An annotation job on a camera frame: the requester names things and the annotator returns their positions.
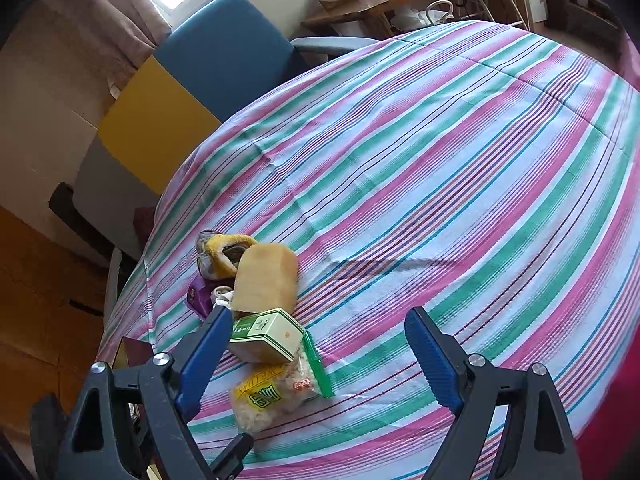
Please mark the green yellow snack bag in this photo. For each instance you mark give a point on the green yellow snack bag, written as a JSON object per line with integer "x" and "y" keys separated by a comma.
{"x": 272, "y": 391}

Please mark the dark red cushion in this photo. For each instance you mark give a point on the dark red cushion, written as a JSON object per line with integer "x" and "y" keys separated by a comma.
{"x": 143, "y": 224}

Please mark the pink curtain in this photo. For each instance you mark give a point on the pink curtain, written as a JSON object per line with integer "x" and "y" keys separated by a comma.
{"x": 114, "y": 36}

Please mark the green essential oil box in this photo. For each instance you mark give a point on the green essential oil box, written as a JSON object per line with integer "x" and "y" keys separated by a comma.
{"x": 270, "y": 337}

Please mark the wooden wardrobe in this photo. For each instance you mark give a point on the wooden wardrobe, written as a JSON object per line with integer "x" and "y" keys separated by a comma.
{"x": 51, "y": 320}

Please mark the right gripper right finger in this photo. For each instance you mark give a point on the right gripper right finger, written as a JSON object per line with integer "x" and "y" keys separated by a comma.
{"x": 441, "y": 358}

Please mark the gold metal tin box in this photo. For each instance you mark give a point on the gold metal tin box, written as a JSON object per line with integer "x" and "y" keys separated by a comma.
{"x": 131, "y": 352}

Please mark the grey yellow blue headboard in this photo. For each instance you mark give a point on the grey yellow blue headboard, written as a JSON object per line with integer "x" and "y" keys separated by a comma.
{"x": 222, "y": 58}

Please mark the yellow striped sock bundle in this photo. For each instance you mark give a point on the yellow striped sock bundle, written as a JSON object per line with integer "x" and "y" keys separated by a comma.
{"x": 218, "y": 255}

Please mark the striped bed sheet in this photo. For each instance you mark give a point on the striped bed sheet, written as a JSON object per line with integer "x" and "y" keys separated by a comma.
{"x": 487, "y": 174}

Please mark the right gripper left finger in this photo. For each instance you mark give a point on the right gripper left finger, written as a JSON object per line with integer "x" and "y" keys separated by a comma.
{"x": 196, "y": 358}

